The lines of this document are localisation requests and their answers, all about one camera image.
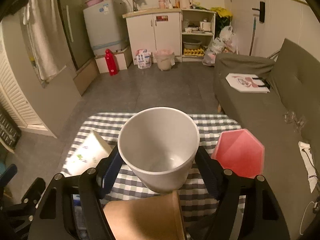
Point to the white cloth on sofa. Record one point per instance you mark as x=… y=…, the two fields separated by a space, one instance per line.
x=305 y=152

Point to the white printed bag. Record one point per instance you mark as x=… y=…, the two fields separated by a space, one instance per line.
x=143 y=58

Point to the hanging white towel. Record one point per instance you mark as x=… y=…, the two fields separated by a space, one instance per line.
x=41 y=19

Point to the crumpled clear plastic wrap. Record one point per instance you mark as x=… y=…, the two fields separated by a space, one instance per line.
x=291 y=117

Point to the yellow egg tray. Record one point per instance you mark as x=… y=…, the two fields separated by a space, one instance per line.
x=193 y=52

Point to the white cardboard box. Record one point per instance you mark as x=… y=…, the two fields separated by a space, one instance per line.
x=123 y=59

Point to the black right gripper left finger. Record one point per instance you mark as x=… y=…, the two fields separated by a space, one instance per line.
x=94 y=185

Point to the white trash bin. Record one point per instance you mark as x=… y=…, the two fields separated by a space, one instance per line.
x=165 y=59

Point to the pink plastic basin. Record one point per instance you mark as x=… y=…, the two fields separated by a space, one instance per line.
x=90 y=3

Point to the open white shelf unit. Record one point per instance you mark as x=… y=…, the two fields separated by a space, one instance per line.
x=198 y=24

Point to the white ceramic cup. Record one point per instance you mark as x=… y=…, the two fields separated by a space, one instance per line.
x=159 y=145

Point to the brown paper cup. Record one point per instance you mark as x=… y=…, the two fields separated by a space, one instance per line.
x=158 y=217

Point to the white patterned paper cup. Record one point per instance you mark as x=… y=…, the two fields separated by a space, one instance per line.
x=87 y=155

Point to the olive green sofa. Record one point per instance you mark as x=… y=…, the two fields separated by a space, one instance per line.
x=294 y=81

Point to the white kitchen cabinet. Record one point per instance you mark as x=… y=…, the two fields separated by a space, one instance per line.
x=155 y=29

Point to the red thermos bottle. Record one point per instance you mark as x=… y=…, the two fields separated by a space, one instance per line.
x=111 y=63

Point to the black door handle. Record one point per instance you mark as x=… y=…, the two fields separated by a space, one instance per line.
x=261 y=10

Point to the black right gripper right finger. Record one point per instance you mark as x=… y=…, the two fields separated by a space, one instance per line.
x=226 y=186

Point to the pink kettle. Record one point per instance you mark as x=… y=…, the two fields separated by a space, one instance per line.
x=186 y=4

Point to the white plastic bag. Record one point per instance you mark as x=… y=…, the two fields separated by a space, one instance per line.
x=226 y=33

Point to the pink hexagonal plastic cup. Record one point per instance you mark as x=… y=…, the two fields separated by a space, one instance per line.
x=240 y=151

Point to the white washing machine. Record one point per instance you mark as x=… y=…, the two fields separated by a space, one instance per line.
x=106 y=27

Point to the grey basin on shelf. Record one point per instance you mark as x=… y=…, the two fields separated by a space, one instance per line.
x=191 y=44

